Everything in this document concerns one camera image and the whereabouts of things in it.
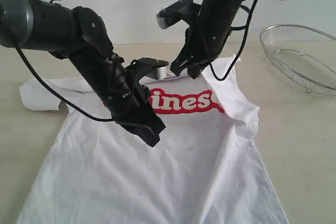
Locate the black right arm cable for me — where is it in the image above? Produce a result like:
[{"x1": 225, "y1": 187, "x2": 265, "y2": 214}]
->
[{"x1": 207, "y1": 0, "x2": 263, "y2": 81}]

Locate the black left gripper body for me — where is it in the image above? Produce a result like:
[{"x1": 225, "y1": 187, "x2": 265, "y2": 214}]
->
[{"x1": 69, "y1": 49, "x2": 165, "y2": 135}]

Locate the metal wire mesh basket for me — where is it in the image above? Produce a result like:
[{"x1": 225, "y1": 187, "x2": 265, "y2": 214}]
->
[{"x1": 259, "y1": 24, "x2": 335, "y2": 97}]

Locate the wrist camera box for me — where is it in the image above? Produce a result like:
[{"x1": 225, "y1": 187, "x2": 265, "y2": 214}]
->
[
  {"x1": 156, "y1": 0, "x2": 201, "y2": 29},
  {"x1": 126, "y1": 57, "x2": 169, "y2": 81}
]

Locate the white t-shirt red print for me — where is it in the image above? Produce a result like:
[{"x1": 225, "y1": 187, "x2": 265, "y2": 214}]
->
[{"x1": 16, "y1": 58, "x2": 288, "y2": 223}]

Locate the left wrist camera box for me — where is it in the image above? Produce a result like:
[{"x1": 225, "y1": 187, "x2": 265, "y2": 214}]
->
[{"x1": 126, "y1": 57, "x2": 169, "y2": 81}]

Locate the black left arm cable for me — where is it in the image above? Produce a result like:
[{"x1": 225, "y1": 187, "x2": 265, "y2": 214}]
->
[{"x1": 14, "y1": 0, "x2": 124, "y2": 122}]

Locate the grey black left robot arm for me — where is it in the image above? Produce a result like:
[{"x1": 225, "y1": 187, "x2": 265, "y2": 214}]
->
[{"x1": 1, "y1": 0, "x2": 167, "y2": 147}]

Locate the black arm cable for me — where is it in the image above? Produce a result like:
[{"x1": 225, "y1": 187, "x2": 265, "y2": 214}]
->
[
  {"x1": 207, "y1": 0, "x2": 263, "y2": 81},
  {"x1": 14, "y1": 0, "x2": 124, "y2": 122}
]

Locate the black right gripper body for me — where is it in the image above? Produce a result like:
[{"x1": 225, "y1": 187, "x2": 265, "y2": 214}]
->
[{"x1": 170, "y1": 19, "x2": 232, "y2": 75}]

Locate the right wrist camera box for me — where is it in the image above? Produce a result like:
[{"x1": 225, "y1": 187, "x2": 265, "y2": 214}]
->
[{"x1": 156, "y1": 0, "x2": 201, "y2": 29}]

